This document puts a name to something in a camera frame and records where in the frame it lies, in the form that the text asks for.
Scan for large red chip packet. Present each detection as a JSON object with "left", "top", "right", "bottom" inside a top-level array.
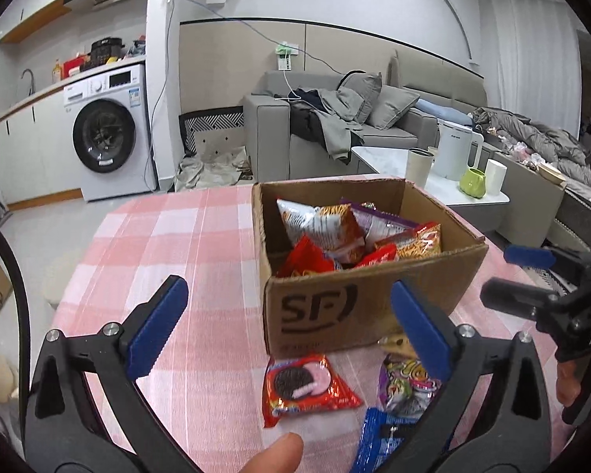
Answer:
[{"left": 276, "top": 235, "right": 343, "bottom": 277}]

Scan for dark clothes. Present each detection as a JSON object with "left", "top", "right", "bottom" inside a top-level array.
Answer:
[{"left": 288, "top": 88, "right": 350, "bottom": 163}]

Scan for green mug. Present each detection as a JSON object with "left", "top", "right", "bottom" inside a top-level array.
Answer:
[{"left": 459, "top": 168, "right": 487, "bottom": 199}]

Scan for red cookie packet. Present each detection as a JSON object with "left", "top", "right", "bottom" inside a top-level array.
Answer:
[{"left": 262, "top": 353, "right": 364, "bottom": 428}]

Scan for white wall cabinets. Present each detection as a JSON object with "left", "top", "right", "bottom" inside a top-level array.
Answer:
[{"left": 0, "top": 0, "right": 104, "bottom": 45}]

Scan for orange noodle snack packet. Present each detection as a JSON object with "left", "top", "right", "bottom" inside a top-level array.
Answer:
[{"left": 374, "top": 223, "right": 443, "bottom": 259}]

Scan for grey chaise sofa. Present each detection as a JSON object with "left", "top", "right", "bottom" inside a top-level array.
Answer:
[{"left": 487, "top": 148, "right": 591, "bottom": 267}]

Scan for beige cup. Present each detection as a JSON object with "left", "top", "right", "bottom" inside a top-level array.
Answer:
[{"left": 406, "top": 148, "right": 434, "bottom": 190}]

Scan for white kitchen base cabinets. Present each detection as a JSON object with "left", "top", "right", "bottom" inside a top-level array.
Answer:
[{"left": 0, "top": 86, "right": 84, "bottom": 205}]

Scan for black wall cable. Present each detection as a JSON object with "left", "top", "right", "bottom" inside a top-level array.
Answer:
[{"left": 170, "top": 0, "right": 340, "bottom": 74}]

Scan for purple colourful snack packet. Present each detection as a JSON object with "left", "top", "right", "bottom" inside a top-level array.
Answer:
[{"left": 378, "top": 355, "right": 444, "bottom": 417}]

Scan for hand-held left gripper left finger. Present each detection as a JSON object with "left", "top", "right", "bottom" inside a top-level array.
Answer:
[{"left": 24, "top": 276, "right": 190, "bottom": 473}]

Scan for black pressure cooker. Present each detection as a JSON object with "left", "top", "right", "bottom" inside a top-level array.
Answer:
[{"left": 89, "top": 37, "right": 126, "bottom": 66}]

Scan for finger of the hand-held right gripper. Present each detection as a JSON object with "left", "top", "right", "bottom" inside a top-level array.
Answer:
[
  {"left": 504, "top": 245, "right": 557, "bottom": 269},
  {"left": 480, "top": 278, "right": 565, "bottom": 323}
]

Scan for light blue blanket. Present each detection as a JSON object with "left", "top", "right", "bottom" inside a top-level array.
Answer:
[{"left": 416, "top": 99, "right": 474, "bottom": 126}]

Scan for beige bag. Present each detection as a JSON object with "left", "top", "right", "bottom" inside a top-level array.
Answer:
[{"left": 175, "top": 145, "right": 253, "bottom": 193}]

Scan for person's left hand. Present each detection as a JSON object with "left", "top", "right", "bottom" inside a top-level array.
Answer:
[{"left": 234, "top": 432, "right": 305, "bottom": 473}]

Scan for white washing machine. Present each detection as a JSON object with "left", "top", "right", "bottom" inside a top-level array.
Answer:
[{"left": 61, "top": 62, "right": 158, "bottom": 202}]

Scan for blue snack packet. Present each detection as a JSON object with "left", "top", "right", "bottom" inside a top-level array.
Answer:
[{"left": 351, "top": 406, "right": 456, "bottom": 473}]

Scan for pink plaid tablecloth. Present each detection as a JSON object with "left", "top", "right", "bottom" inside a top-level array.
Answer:
[{"left": 49, "top": 175, "right": 572, "bottom": 473}]

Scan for white electric kettle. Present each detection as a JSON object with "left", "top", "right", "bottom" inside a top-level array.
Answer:
[{"left": 433, "top": 122, "right": 484, "bottom": 182}]

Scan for small red snack packet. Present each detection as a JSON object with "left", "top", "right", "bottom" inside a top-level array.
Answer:
[{"left": 353, "top": 244, "right": 399, "bottom": 269}]

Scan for white cup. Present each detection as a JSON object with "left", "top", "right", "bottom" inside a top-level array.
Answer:
[{"left": 485, "top": 159, "right": 507, "bottom": 197}]

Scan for dark grey pillow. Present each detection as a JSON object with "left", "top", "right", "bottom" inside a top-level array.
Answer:
[{"left": 337, "top": 73, "right": 382, "bottom": 124}]

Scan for wall socket charger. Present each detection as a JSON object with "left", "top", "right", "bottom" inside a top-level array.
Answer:
[{"left": 274, "top": 42, "right": 299, "bottom": 72}]

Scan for white noodle snack packet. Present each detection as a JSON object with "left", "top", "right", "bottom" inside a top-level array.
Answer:
[{"left": 276, "top": 198, "right": 366, "bottom": 264}]

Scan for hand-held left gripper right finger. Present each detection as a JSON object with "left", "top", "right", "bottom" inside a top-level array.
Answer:
[{"left": 390, "top": 281, "right": 552, "bottom": 473}]

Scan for white coffee table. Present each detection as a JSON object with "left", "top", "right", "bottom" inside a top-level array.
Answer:
[{"left": 351, "top": 145, "right": 510, "bottom": 237}]

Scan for purple white snack packet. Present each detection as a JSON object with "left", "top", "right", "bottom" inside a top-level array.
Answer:
[{"left": 340, "top": 198, "right": 419, "bottom": 252}]

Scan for person's right hand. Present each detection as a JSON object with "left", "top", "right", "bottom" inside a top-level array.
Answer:
[{"left": 556, "top": 359, "right": 586, "bottom": 408}]

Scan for light grey pillow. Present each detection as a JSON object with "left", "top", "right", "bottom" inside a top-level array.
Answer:
[{"left": 369, "top": 86, "right": 420, "bottom": 130}]

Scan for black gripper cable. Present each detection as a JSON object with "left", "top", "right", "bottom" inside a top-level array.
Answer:
[{"left": 0, "top": 212, "right": 30, "bottom": 405}]

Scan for brown cardboard box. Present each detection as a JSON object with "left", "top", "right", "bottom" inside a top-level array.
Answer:
[{"left": 251, "top": 177, "right": 489, "bottom": 356}]

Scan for white curtain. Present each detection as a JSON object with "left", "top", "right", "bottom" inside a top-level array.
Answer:
[{"left": 490, "top": 0, "right": 584, "bottom": 124}]

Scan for grey down jacket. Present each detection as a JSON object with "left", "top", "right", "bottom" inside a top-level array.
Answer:
[{"left": 473, "top": 107, "right": 591, "bottom": 178}]

